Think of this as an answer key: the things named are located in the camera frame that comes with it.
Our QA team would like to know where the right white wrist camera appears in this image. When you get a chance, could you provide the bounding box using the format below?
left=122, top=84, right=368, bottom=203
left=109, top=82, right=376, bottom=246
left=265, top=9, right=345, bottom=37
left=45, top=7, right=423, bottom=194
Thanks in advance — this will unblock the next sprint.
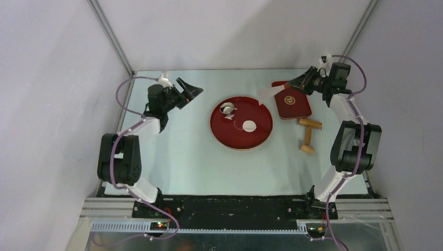
left=319, top=54, right=333, bottom=71

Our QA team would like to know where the aluminium frame front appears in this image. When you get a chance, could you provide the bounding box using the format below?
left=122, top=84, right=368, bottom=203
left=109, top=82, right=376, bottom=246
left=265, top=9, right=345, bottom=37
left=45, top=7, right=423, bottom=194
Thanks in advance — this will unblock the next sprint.
left=80, top=196, right=393, bottom=234

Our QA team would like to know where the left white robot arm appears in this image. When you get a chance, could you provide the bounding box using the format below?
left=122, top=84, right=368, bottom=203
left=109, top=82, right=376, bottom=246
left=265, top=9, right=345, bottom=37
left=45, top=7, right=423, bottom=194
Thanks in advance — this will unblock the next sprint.
left=97, top=75, right=204, bottom=218

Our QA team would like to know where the metal scraper red handle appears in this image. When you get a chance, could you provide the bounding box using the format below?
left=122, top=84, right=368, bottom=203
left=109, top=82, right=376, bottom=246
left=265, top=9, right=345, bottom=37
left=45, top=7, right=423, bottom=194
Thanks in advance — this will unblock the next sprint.
left=257, top=83, right=291, bottom=105

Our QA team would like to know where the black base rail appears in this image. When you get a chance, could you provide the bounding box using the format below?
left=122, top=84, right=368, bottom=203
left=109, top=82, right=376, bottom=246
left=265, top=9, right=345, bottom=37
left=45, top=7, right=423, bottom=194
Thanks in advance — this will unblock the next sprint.
left=132, top=195, right=338, bottom=231

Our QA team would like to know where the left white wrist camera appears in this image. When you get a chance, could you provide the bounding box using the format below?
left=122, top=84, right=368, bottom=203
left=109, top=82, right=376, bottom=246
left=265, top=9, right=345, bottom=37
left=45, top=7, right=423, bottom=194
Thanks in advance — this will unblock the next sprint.
left=157, top=71, right=173, bottom=88

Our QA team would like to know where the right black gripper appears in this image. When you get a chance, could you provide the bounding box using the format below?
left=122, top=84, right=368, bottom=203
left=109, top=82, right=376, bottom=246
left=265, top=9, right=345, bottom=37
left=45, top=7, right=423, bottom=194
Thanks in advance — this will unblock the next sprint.
left=285, top=66, right=331, bottom=96

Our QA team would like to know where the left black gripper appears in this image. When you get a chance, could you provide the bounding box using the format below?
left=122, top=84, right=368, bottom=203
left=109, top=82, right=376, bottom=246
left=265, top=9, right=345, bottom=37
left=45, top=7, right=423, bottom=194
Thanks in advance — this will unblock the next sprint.
left=162, top=78, right=203, bottom=113

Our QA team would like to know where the round red plate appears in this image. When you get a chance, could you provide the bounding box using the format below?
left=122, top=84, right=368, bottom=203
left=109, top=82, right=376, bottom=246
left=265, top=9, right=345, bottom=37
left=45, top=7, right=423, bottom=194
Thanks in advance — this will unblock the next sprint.
left=209, top=96, right=273, bottom=150

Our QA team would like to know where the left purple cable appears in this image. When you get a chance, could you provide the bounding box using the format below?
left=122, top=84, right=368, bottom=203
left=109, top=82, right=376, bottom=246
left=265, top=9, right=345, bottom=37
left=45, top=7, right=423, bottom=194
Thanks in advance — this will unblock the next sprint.
left=109, top=76, right=181, bottom=242

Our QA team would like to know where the rectangular red tray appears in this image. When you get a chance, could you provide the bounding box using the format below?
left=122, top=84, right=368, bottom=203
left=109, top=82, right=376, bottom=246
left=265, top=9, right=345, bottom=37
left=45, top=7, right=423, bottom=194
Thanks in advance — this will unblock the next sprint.
left=274, top=88, right=312, bottom=120

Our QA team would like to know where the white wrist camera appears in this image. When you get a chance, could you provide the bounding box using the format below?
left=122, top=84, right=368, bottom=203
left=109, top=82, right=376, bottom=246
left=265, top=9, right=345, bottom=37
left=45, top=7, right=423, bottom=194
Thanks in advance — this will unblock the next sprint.
left=157, top=71, right=173, bottom=88
left=319, top=54, right=333, bottom=71

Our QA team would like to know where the wooden double-ended roller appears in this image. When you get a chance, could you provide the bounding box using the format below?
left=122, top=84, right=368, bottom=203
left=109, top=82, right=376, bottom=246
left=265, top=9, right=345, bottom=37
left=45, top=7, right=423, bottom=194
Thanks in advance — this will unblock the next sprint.
left=297, top=118, right=323, bottom=154

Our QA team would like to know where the white dough scrap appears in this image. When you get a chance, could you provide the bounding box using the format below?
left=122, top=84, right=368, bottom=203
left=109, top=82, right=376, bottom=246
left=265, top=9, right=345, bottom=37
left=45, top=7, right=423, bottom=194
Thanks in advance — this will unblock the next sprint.
left=224, top=108, right=237, bottom=120

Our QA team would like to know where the white dough ball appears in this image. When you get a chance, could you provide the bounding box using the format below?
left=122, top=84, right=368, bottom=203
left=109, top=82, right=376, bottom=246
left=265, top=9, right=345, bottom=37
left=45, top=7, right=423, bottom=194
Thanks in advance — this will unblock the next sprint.
left=242, top=120, right=257, bottom=133

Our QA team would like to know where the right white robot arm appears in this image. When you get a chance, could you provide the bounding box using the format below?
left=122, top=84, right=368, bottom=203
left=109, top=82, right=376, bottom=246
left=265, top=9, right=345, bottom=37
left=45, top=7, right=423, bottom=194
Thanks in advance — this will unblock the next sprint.
left=286, top=62, right=382, bottom=219

